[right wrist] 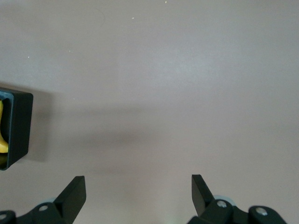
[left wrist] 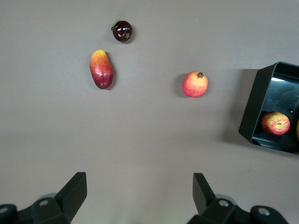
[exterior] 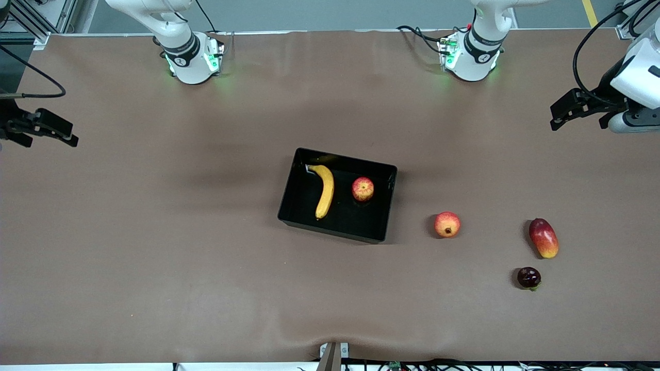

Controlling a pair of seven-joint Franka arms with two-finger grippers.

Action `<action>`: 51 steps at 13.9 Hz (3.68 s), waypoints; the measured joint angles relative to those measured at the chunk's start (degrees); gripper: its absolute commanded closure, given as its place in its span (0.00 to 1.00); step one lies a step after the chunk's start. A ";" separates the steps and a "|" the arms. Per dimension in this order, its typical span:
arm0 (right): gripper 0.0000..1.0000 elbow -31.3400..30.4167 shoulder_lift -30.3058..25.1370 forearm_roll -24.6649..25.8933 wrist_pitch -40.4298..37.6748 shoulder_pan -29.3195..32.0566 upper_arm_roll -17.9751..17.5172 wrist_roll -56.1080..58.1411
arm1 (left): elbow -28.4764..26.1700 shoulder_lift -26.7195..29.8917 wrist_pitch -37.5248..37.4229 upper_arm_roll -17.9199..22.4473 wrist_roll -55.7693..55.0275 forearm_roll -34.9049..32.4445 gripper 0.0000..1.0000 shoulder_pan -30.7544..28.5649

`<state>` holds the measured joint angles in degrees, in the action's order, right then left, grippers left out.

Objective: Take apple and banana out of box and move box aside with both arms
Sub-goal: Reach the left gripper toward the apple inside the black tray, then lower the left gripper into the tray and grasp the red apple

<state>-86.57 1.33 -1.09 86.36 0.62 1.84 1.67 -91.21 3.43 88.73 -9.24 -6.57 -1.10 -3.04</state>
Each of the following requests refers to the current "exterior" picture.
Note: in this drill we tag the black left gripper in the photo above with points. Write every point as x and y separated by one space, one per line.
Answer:
610 88

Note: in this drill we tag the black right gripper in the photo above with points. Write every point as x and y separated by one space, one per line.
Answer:
7 119

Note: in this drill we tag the red yellow apple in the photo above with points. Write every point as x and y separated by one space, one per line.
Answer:
363 189

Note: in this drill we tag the yellow banana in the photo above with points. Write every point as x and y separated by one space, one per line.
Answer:
326 196

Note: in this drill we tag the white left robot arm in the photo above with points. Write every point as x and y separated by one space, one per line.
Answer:
472 62

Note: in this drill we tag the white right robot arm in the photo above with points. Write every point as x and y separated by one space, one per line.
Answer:
188 62

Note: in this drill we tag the black rectangular plastic box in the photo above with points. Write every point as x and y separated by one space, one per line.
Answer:
356 221

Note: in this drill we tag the red yellow mango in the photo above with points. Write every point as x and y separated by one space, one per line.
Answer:
543 238

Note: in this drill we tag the brown table mat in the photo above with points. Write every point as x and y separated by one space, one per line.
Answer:
154 232

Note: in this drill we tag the red pomegranate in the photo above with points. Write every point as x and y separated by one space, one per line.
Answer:
447 224

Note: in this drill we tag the dark purple mangosteen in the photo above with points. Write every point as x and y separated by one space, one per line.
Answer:
529 277

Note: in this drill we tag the small green connector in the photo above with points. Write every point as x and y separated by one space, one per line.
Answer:
395 365

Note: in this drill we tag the aluminium frame strut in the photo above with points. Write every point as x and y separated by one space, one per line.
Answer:
40 38
626 32

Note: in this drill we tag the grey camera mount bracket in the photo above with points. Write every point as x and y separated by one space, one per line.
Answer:
334 353

